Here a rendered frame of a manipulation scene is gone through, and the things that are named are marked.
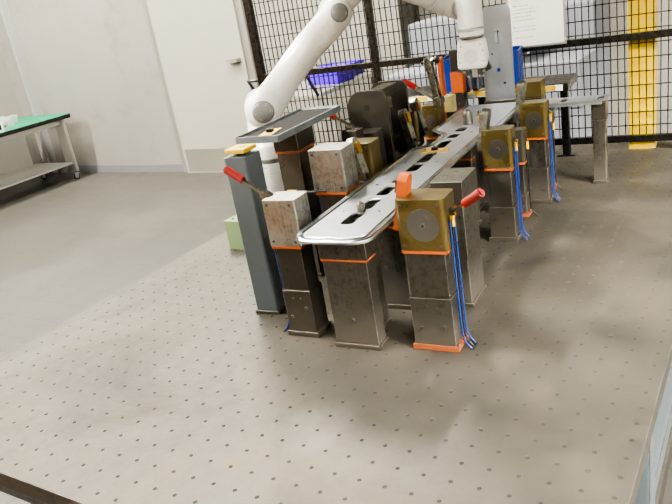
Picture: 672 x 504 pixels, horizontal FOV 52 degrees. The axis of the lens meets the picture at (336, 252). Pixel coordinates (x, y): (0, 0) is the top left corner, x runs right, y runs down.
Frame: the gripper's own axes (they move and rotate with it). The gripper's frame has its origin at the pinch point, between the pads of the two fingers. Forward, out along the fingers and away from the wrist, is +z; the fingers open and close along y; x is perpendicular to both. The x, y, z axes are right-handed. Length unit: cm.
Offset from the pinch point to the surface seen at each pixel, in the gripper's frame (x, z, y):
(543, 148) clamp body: -8.1, 22.1, 23.3
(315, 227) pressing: -111, 11, -7
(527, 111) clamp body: -8.7, 9.3, 19.0
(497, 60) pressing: 26.4, -3.3, 1.1
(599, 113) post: 12.7, 16.1, 38.3
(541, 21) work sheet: 54, -13, 12
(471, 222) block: -82, 20, 21
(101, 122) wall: 308, 56, -504
